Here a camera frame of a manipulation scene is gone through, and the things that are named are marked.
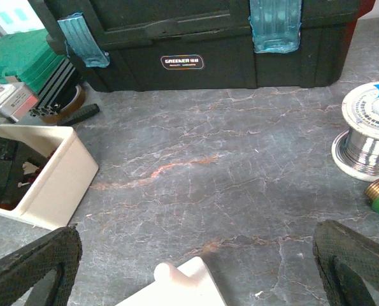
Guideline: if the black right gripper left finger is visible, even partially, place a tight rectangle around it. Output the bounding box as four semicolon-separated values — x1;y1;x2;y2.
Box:
0;226;82;305

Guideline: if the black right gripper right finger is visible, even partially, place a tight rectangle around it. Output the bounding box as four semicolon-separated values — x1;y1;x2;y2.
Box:
313;220;379;305

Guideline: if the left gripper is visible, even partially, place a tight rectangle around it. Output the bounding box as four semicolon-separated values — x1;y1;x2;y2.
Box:
0;137;46;210

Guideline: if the small red springs row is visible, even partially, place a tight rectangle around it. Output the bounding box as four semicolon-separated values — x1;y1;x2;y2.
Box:
32;150;56;180

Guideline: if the white plastic parts bin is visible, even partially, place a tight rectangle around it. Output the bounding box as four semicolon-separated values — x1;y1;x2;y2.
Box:
0;124;98;230

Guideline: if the green plastic tool case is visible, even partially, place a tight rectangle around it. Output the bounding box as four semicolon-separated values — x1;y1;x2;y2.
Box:
0;29;64;92

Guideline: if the black plastic toolbox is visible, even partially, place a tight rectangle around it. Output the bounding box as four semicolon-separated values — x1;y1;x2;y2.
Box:
31;1;373;92

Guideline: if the black screwdriver handle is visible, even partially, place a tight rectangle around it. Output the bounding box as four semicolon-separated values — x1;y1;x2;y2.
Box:
57;103;100;126

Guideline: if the solder wire spool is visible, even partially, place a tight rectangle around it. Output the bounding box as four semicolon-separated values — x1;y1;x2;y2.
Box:
331;82;379;182

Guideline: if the white peg base plate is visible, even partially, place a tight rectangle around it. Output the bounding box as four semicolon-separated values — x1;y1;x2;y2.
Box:
119;256;227;306

